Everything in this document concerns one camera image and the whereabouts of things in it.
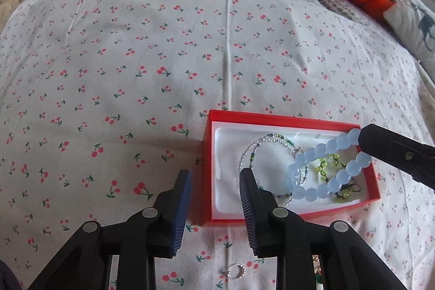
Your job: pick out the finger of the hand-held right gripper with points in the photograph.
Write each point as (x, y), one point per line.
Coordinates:
(390, 149)

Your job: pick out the cherry print bedsheet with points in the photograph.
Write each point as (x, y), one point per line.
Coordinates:
(136, 72)

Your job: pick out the deer print pillow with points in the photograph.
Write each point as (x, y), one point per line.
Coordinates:
(416, 25)

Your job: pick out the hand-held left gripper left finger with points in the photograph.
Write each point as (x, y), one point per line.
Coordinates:
(180, 208)

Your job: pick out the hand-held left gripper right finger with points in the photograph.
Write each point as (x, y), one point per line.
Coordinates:
(246, 208)

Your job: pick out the red jewelry box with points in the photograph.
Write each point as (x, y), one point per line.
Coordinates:
(272, 119)

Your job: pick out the dark cloth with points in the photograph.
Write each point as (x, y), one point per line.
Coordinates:
(6, 278)

